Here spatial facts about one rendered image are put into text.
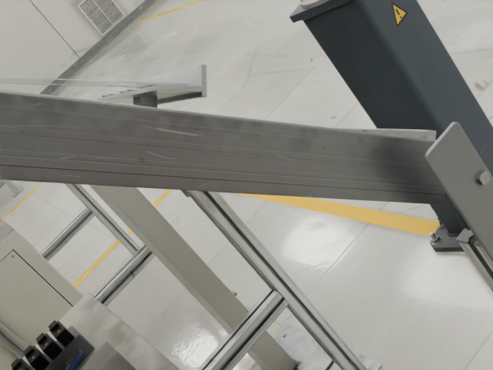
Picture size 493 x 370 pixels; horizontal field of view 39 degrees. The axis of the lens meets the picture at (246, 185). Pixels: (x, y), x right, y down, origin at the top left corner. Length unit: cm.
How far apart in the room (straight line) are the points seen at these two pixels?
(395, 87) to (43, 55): 751
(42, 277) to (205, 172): 152
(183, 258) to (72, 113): 107
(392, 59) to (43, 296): 117
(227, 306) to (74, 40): 746
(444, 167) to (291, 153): 14
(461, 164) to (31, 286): 156
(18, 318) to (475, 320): 121
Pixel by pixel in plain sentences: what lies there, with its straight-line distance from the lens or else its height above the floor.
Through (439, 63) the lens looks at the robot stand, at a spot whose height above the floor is 43.
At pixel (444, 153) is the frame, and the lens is 64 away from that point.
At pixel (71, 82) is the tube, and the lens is 137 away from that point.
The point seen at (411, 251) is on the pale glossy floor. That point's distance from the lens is 185.
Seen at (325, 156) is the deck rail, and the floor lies 81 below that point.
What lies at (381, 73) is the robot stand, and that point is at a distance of 150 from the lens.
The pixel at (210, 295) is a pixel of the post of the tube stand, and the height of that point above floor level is 32.
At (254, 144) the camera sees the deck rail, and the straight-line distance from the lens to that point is 57.
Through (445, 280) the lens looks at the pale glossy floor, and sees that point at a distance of 171.
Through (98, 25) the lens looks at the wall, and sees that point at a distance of 900.
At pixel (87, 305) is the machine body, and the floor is 62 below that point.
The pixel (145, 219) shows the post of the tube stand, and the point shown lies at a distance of 151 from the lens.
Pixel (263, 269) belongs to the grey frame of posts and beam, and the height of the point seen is 38.
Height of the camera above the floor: 106
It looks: 23 degrees down
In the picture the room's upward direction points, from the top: 39 degrees counter-clockwise
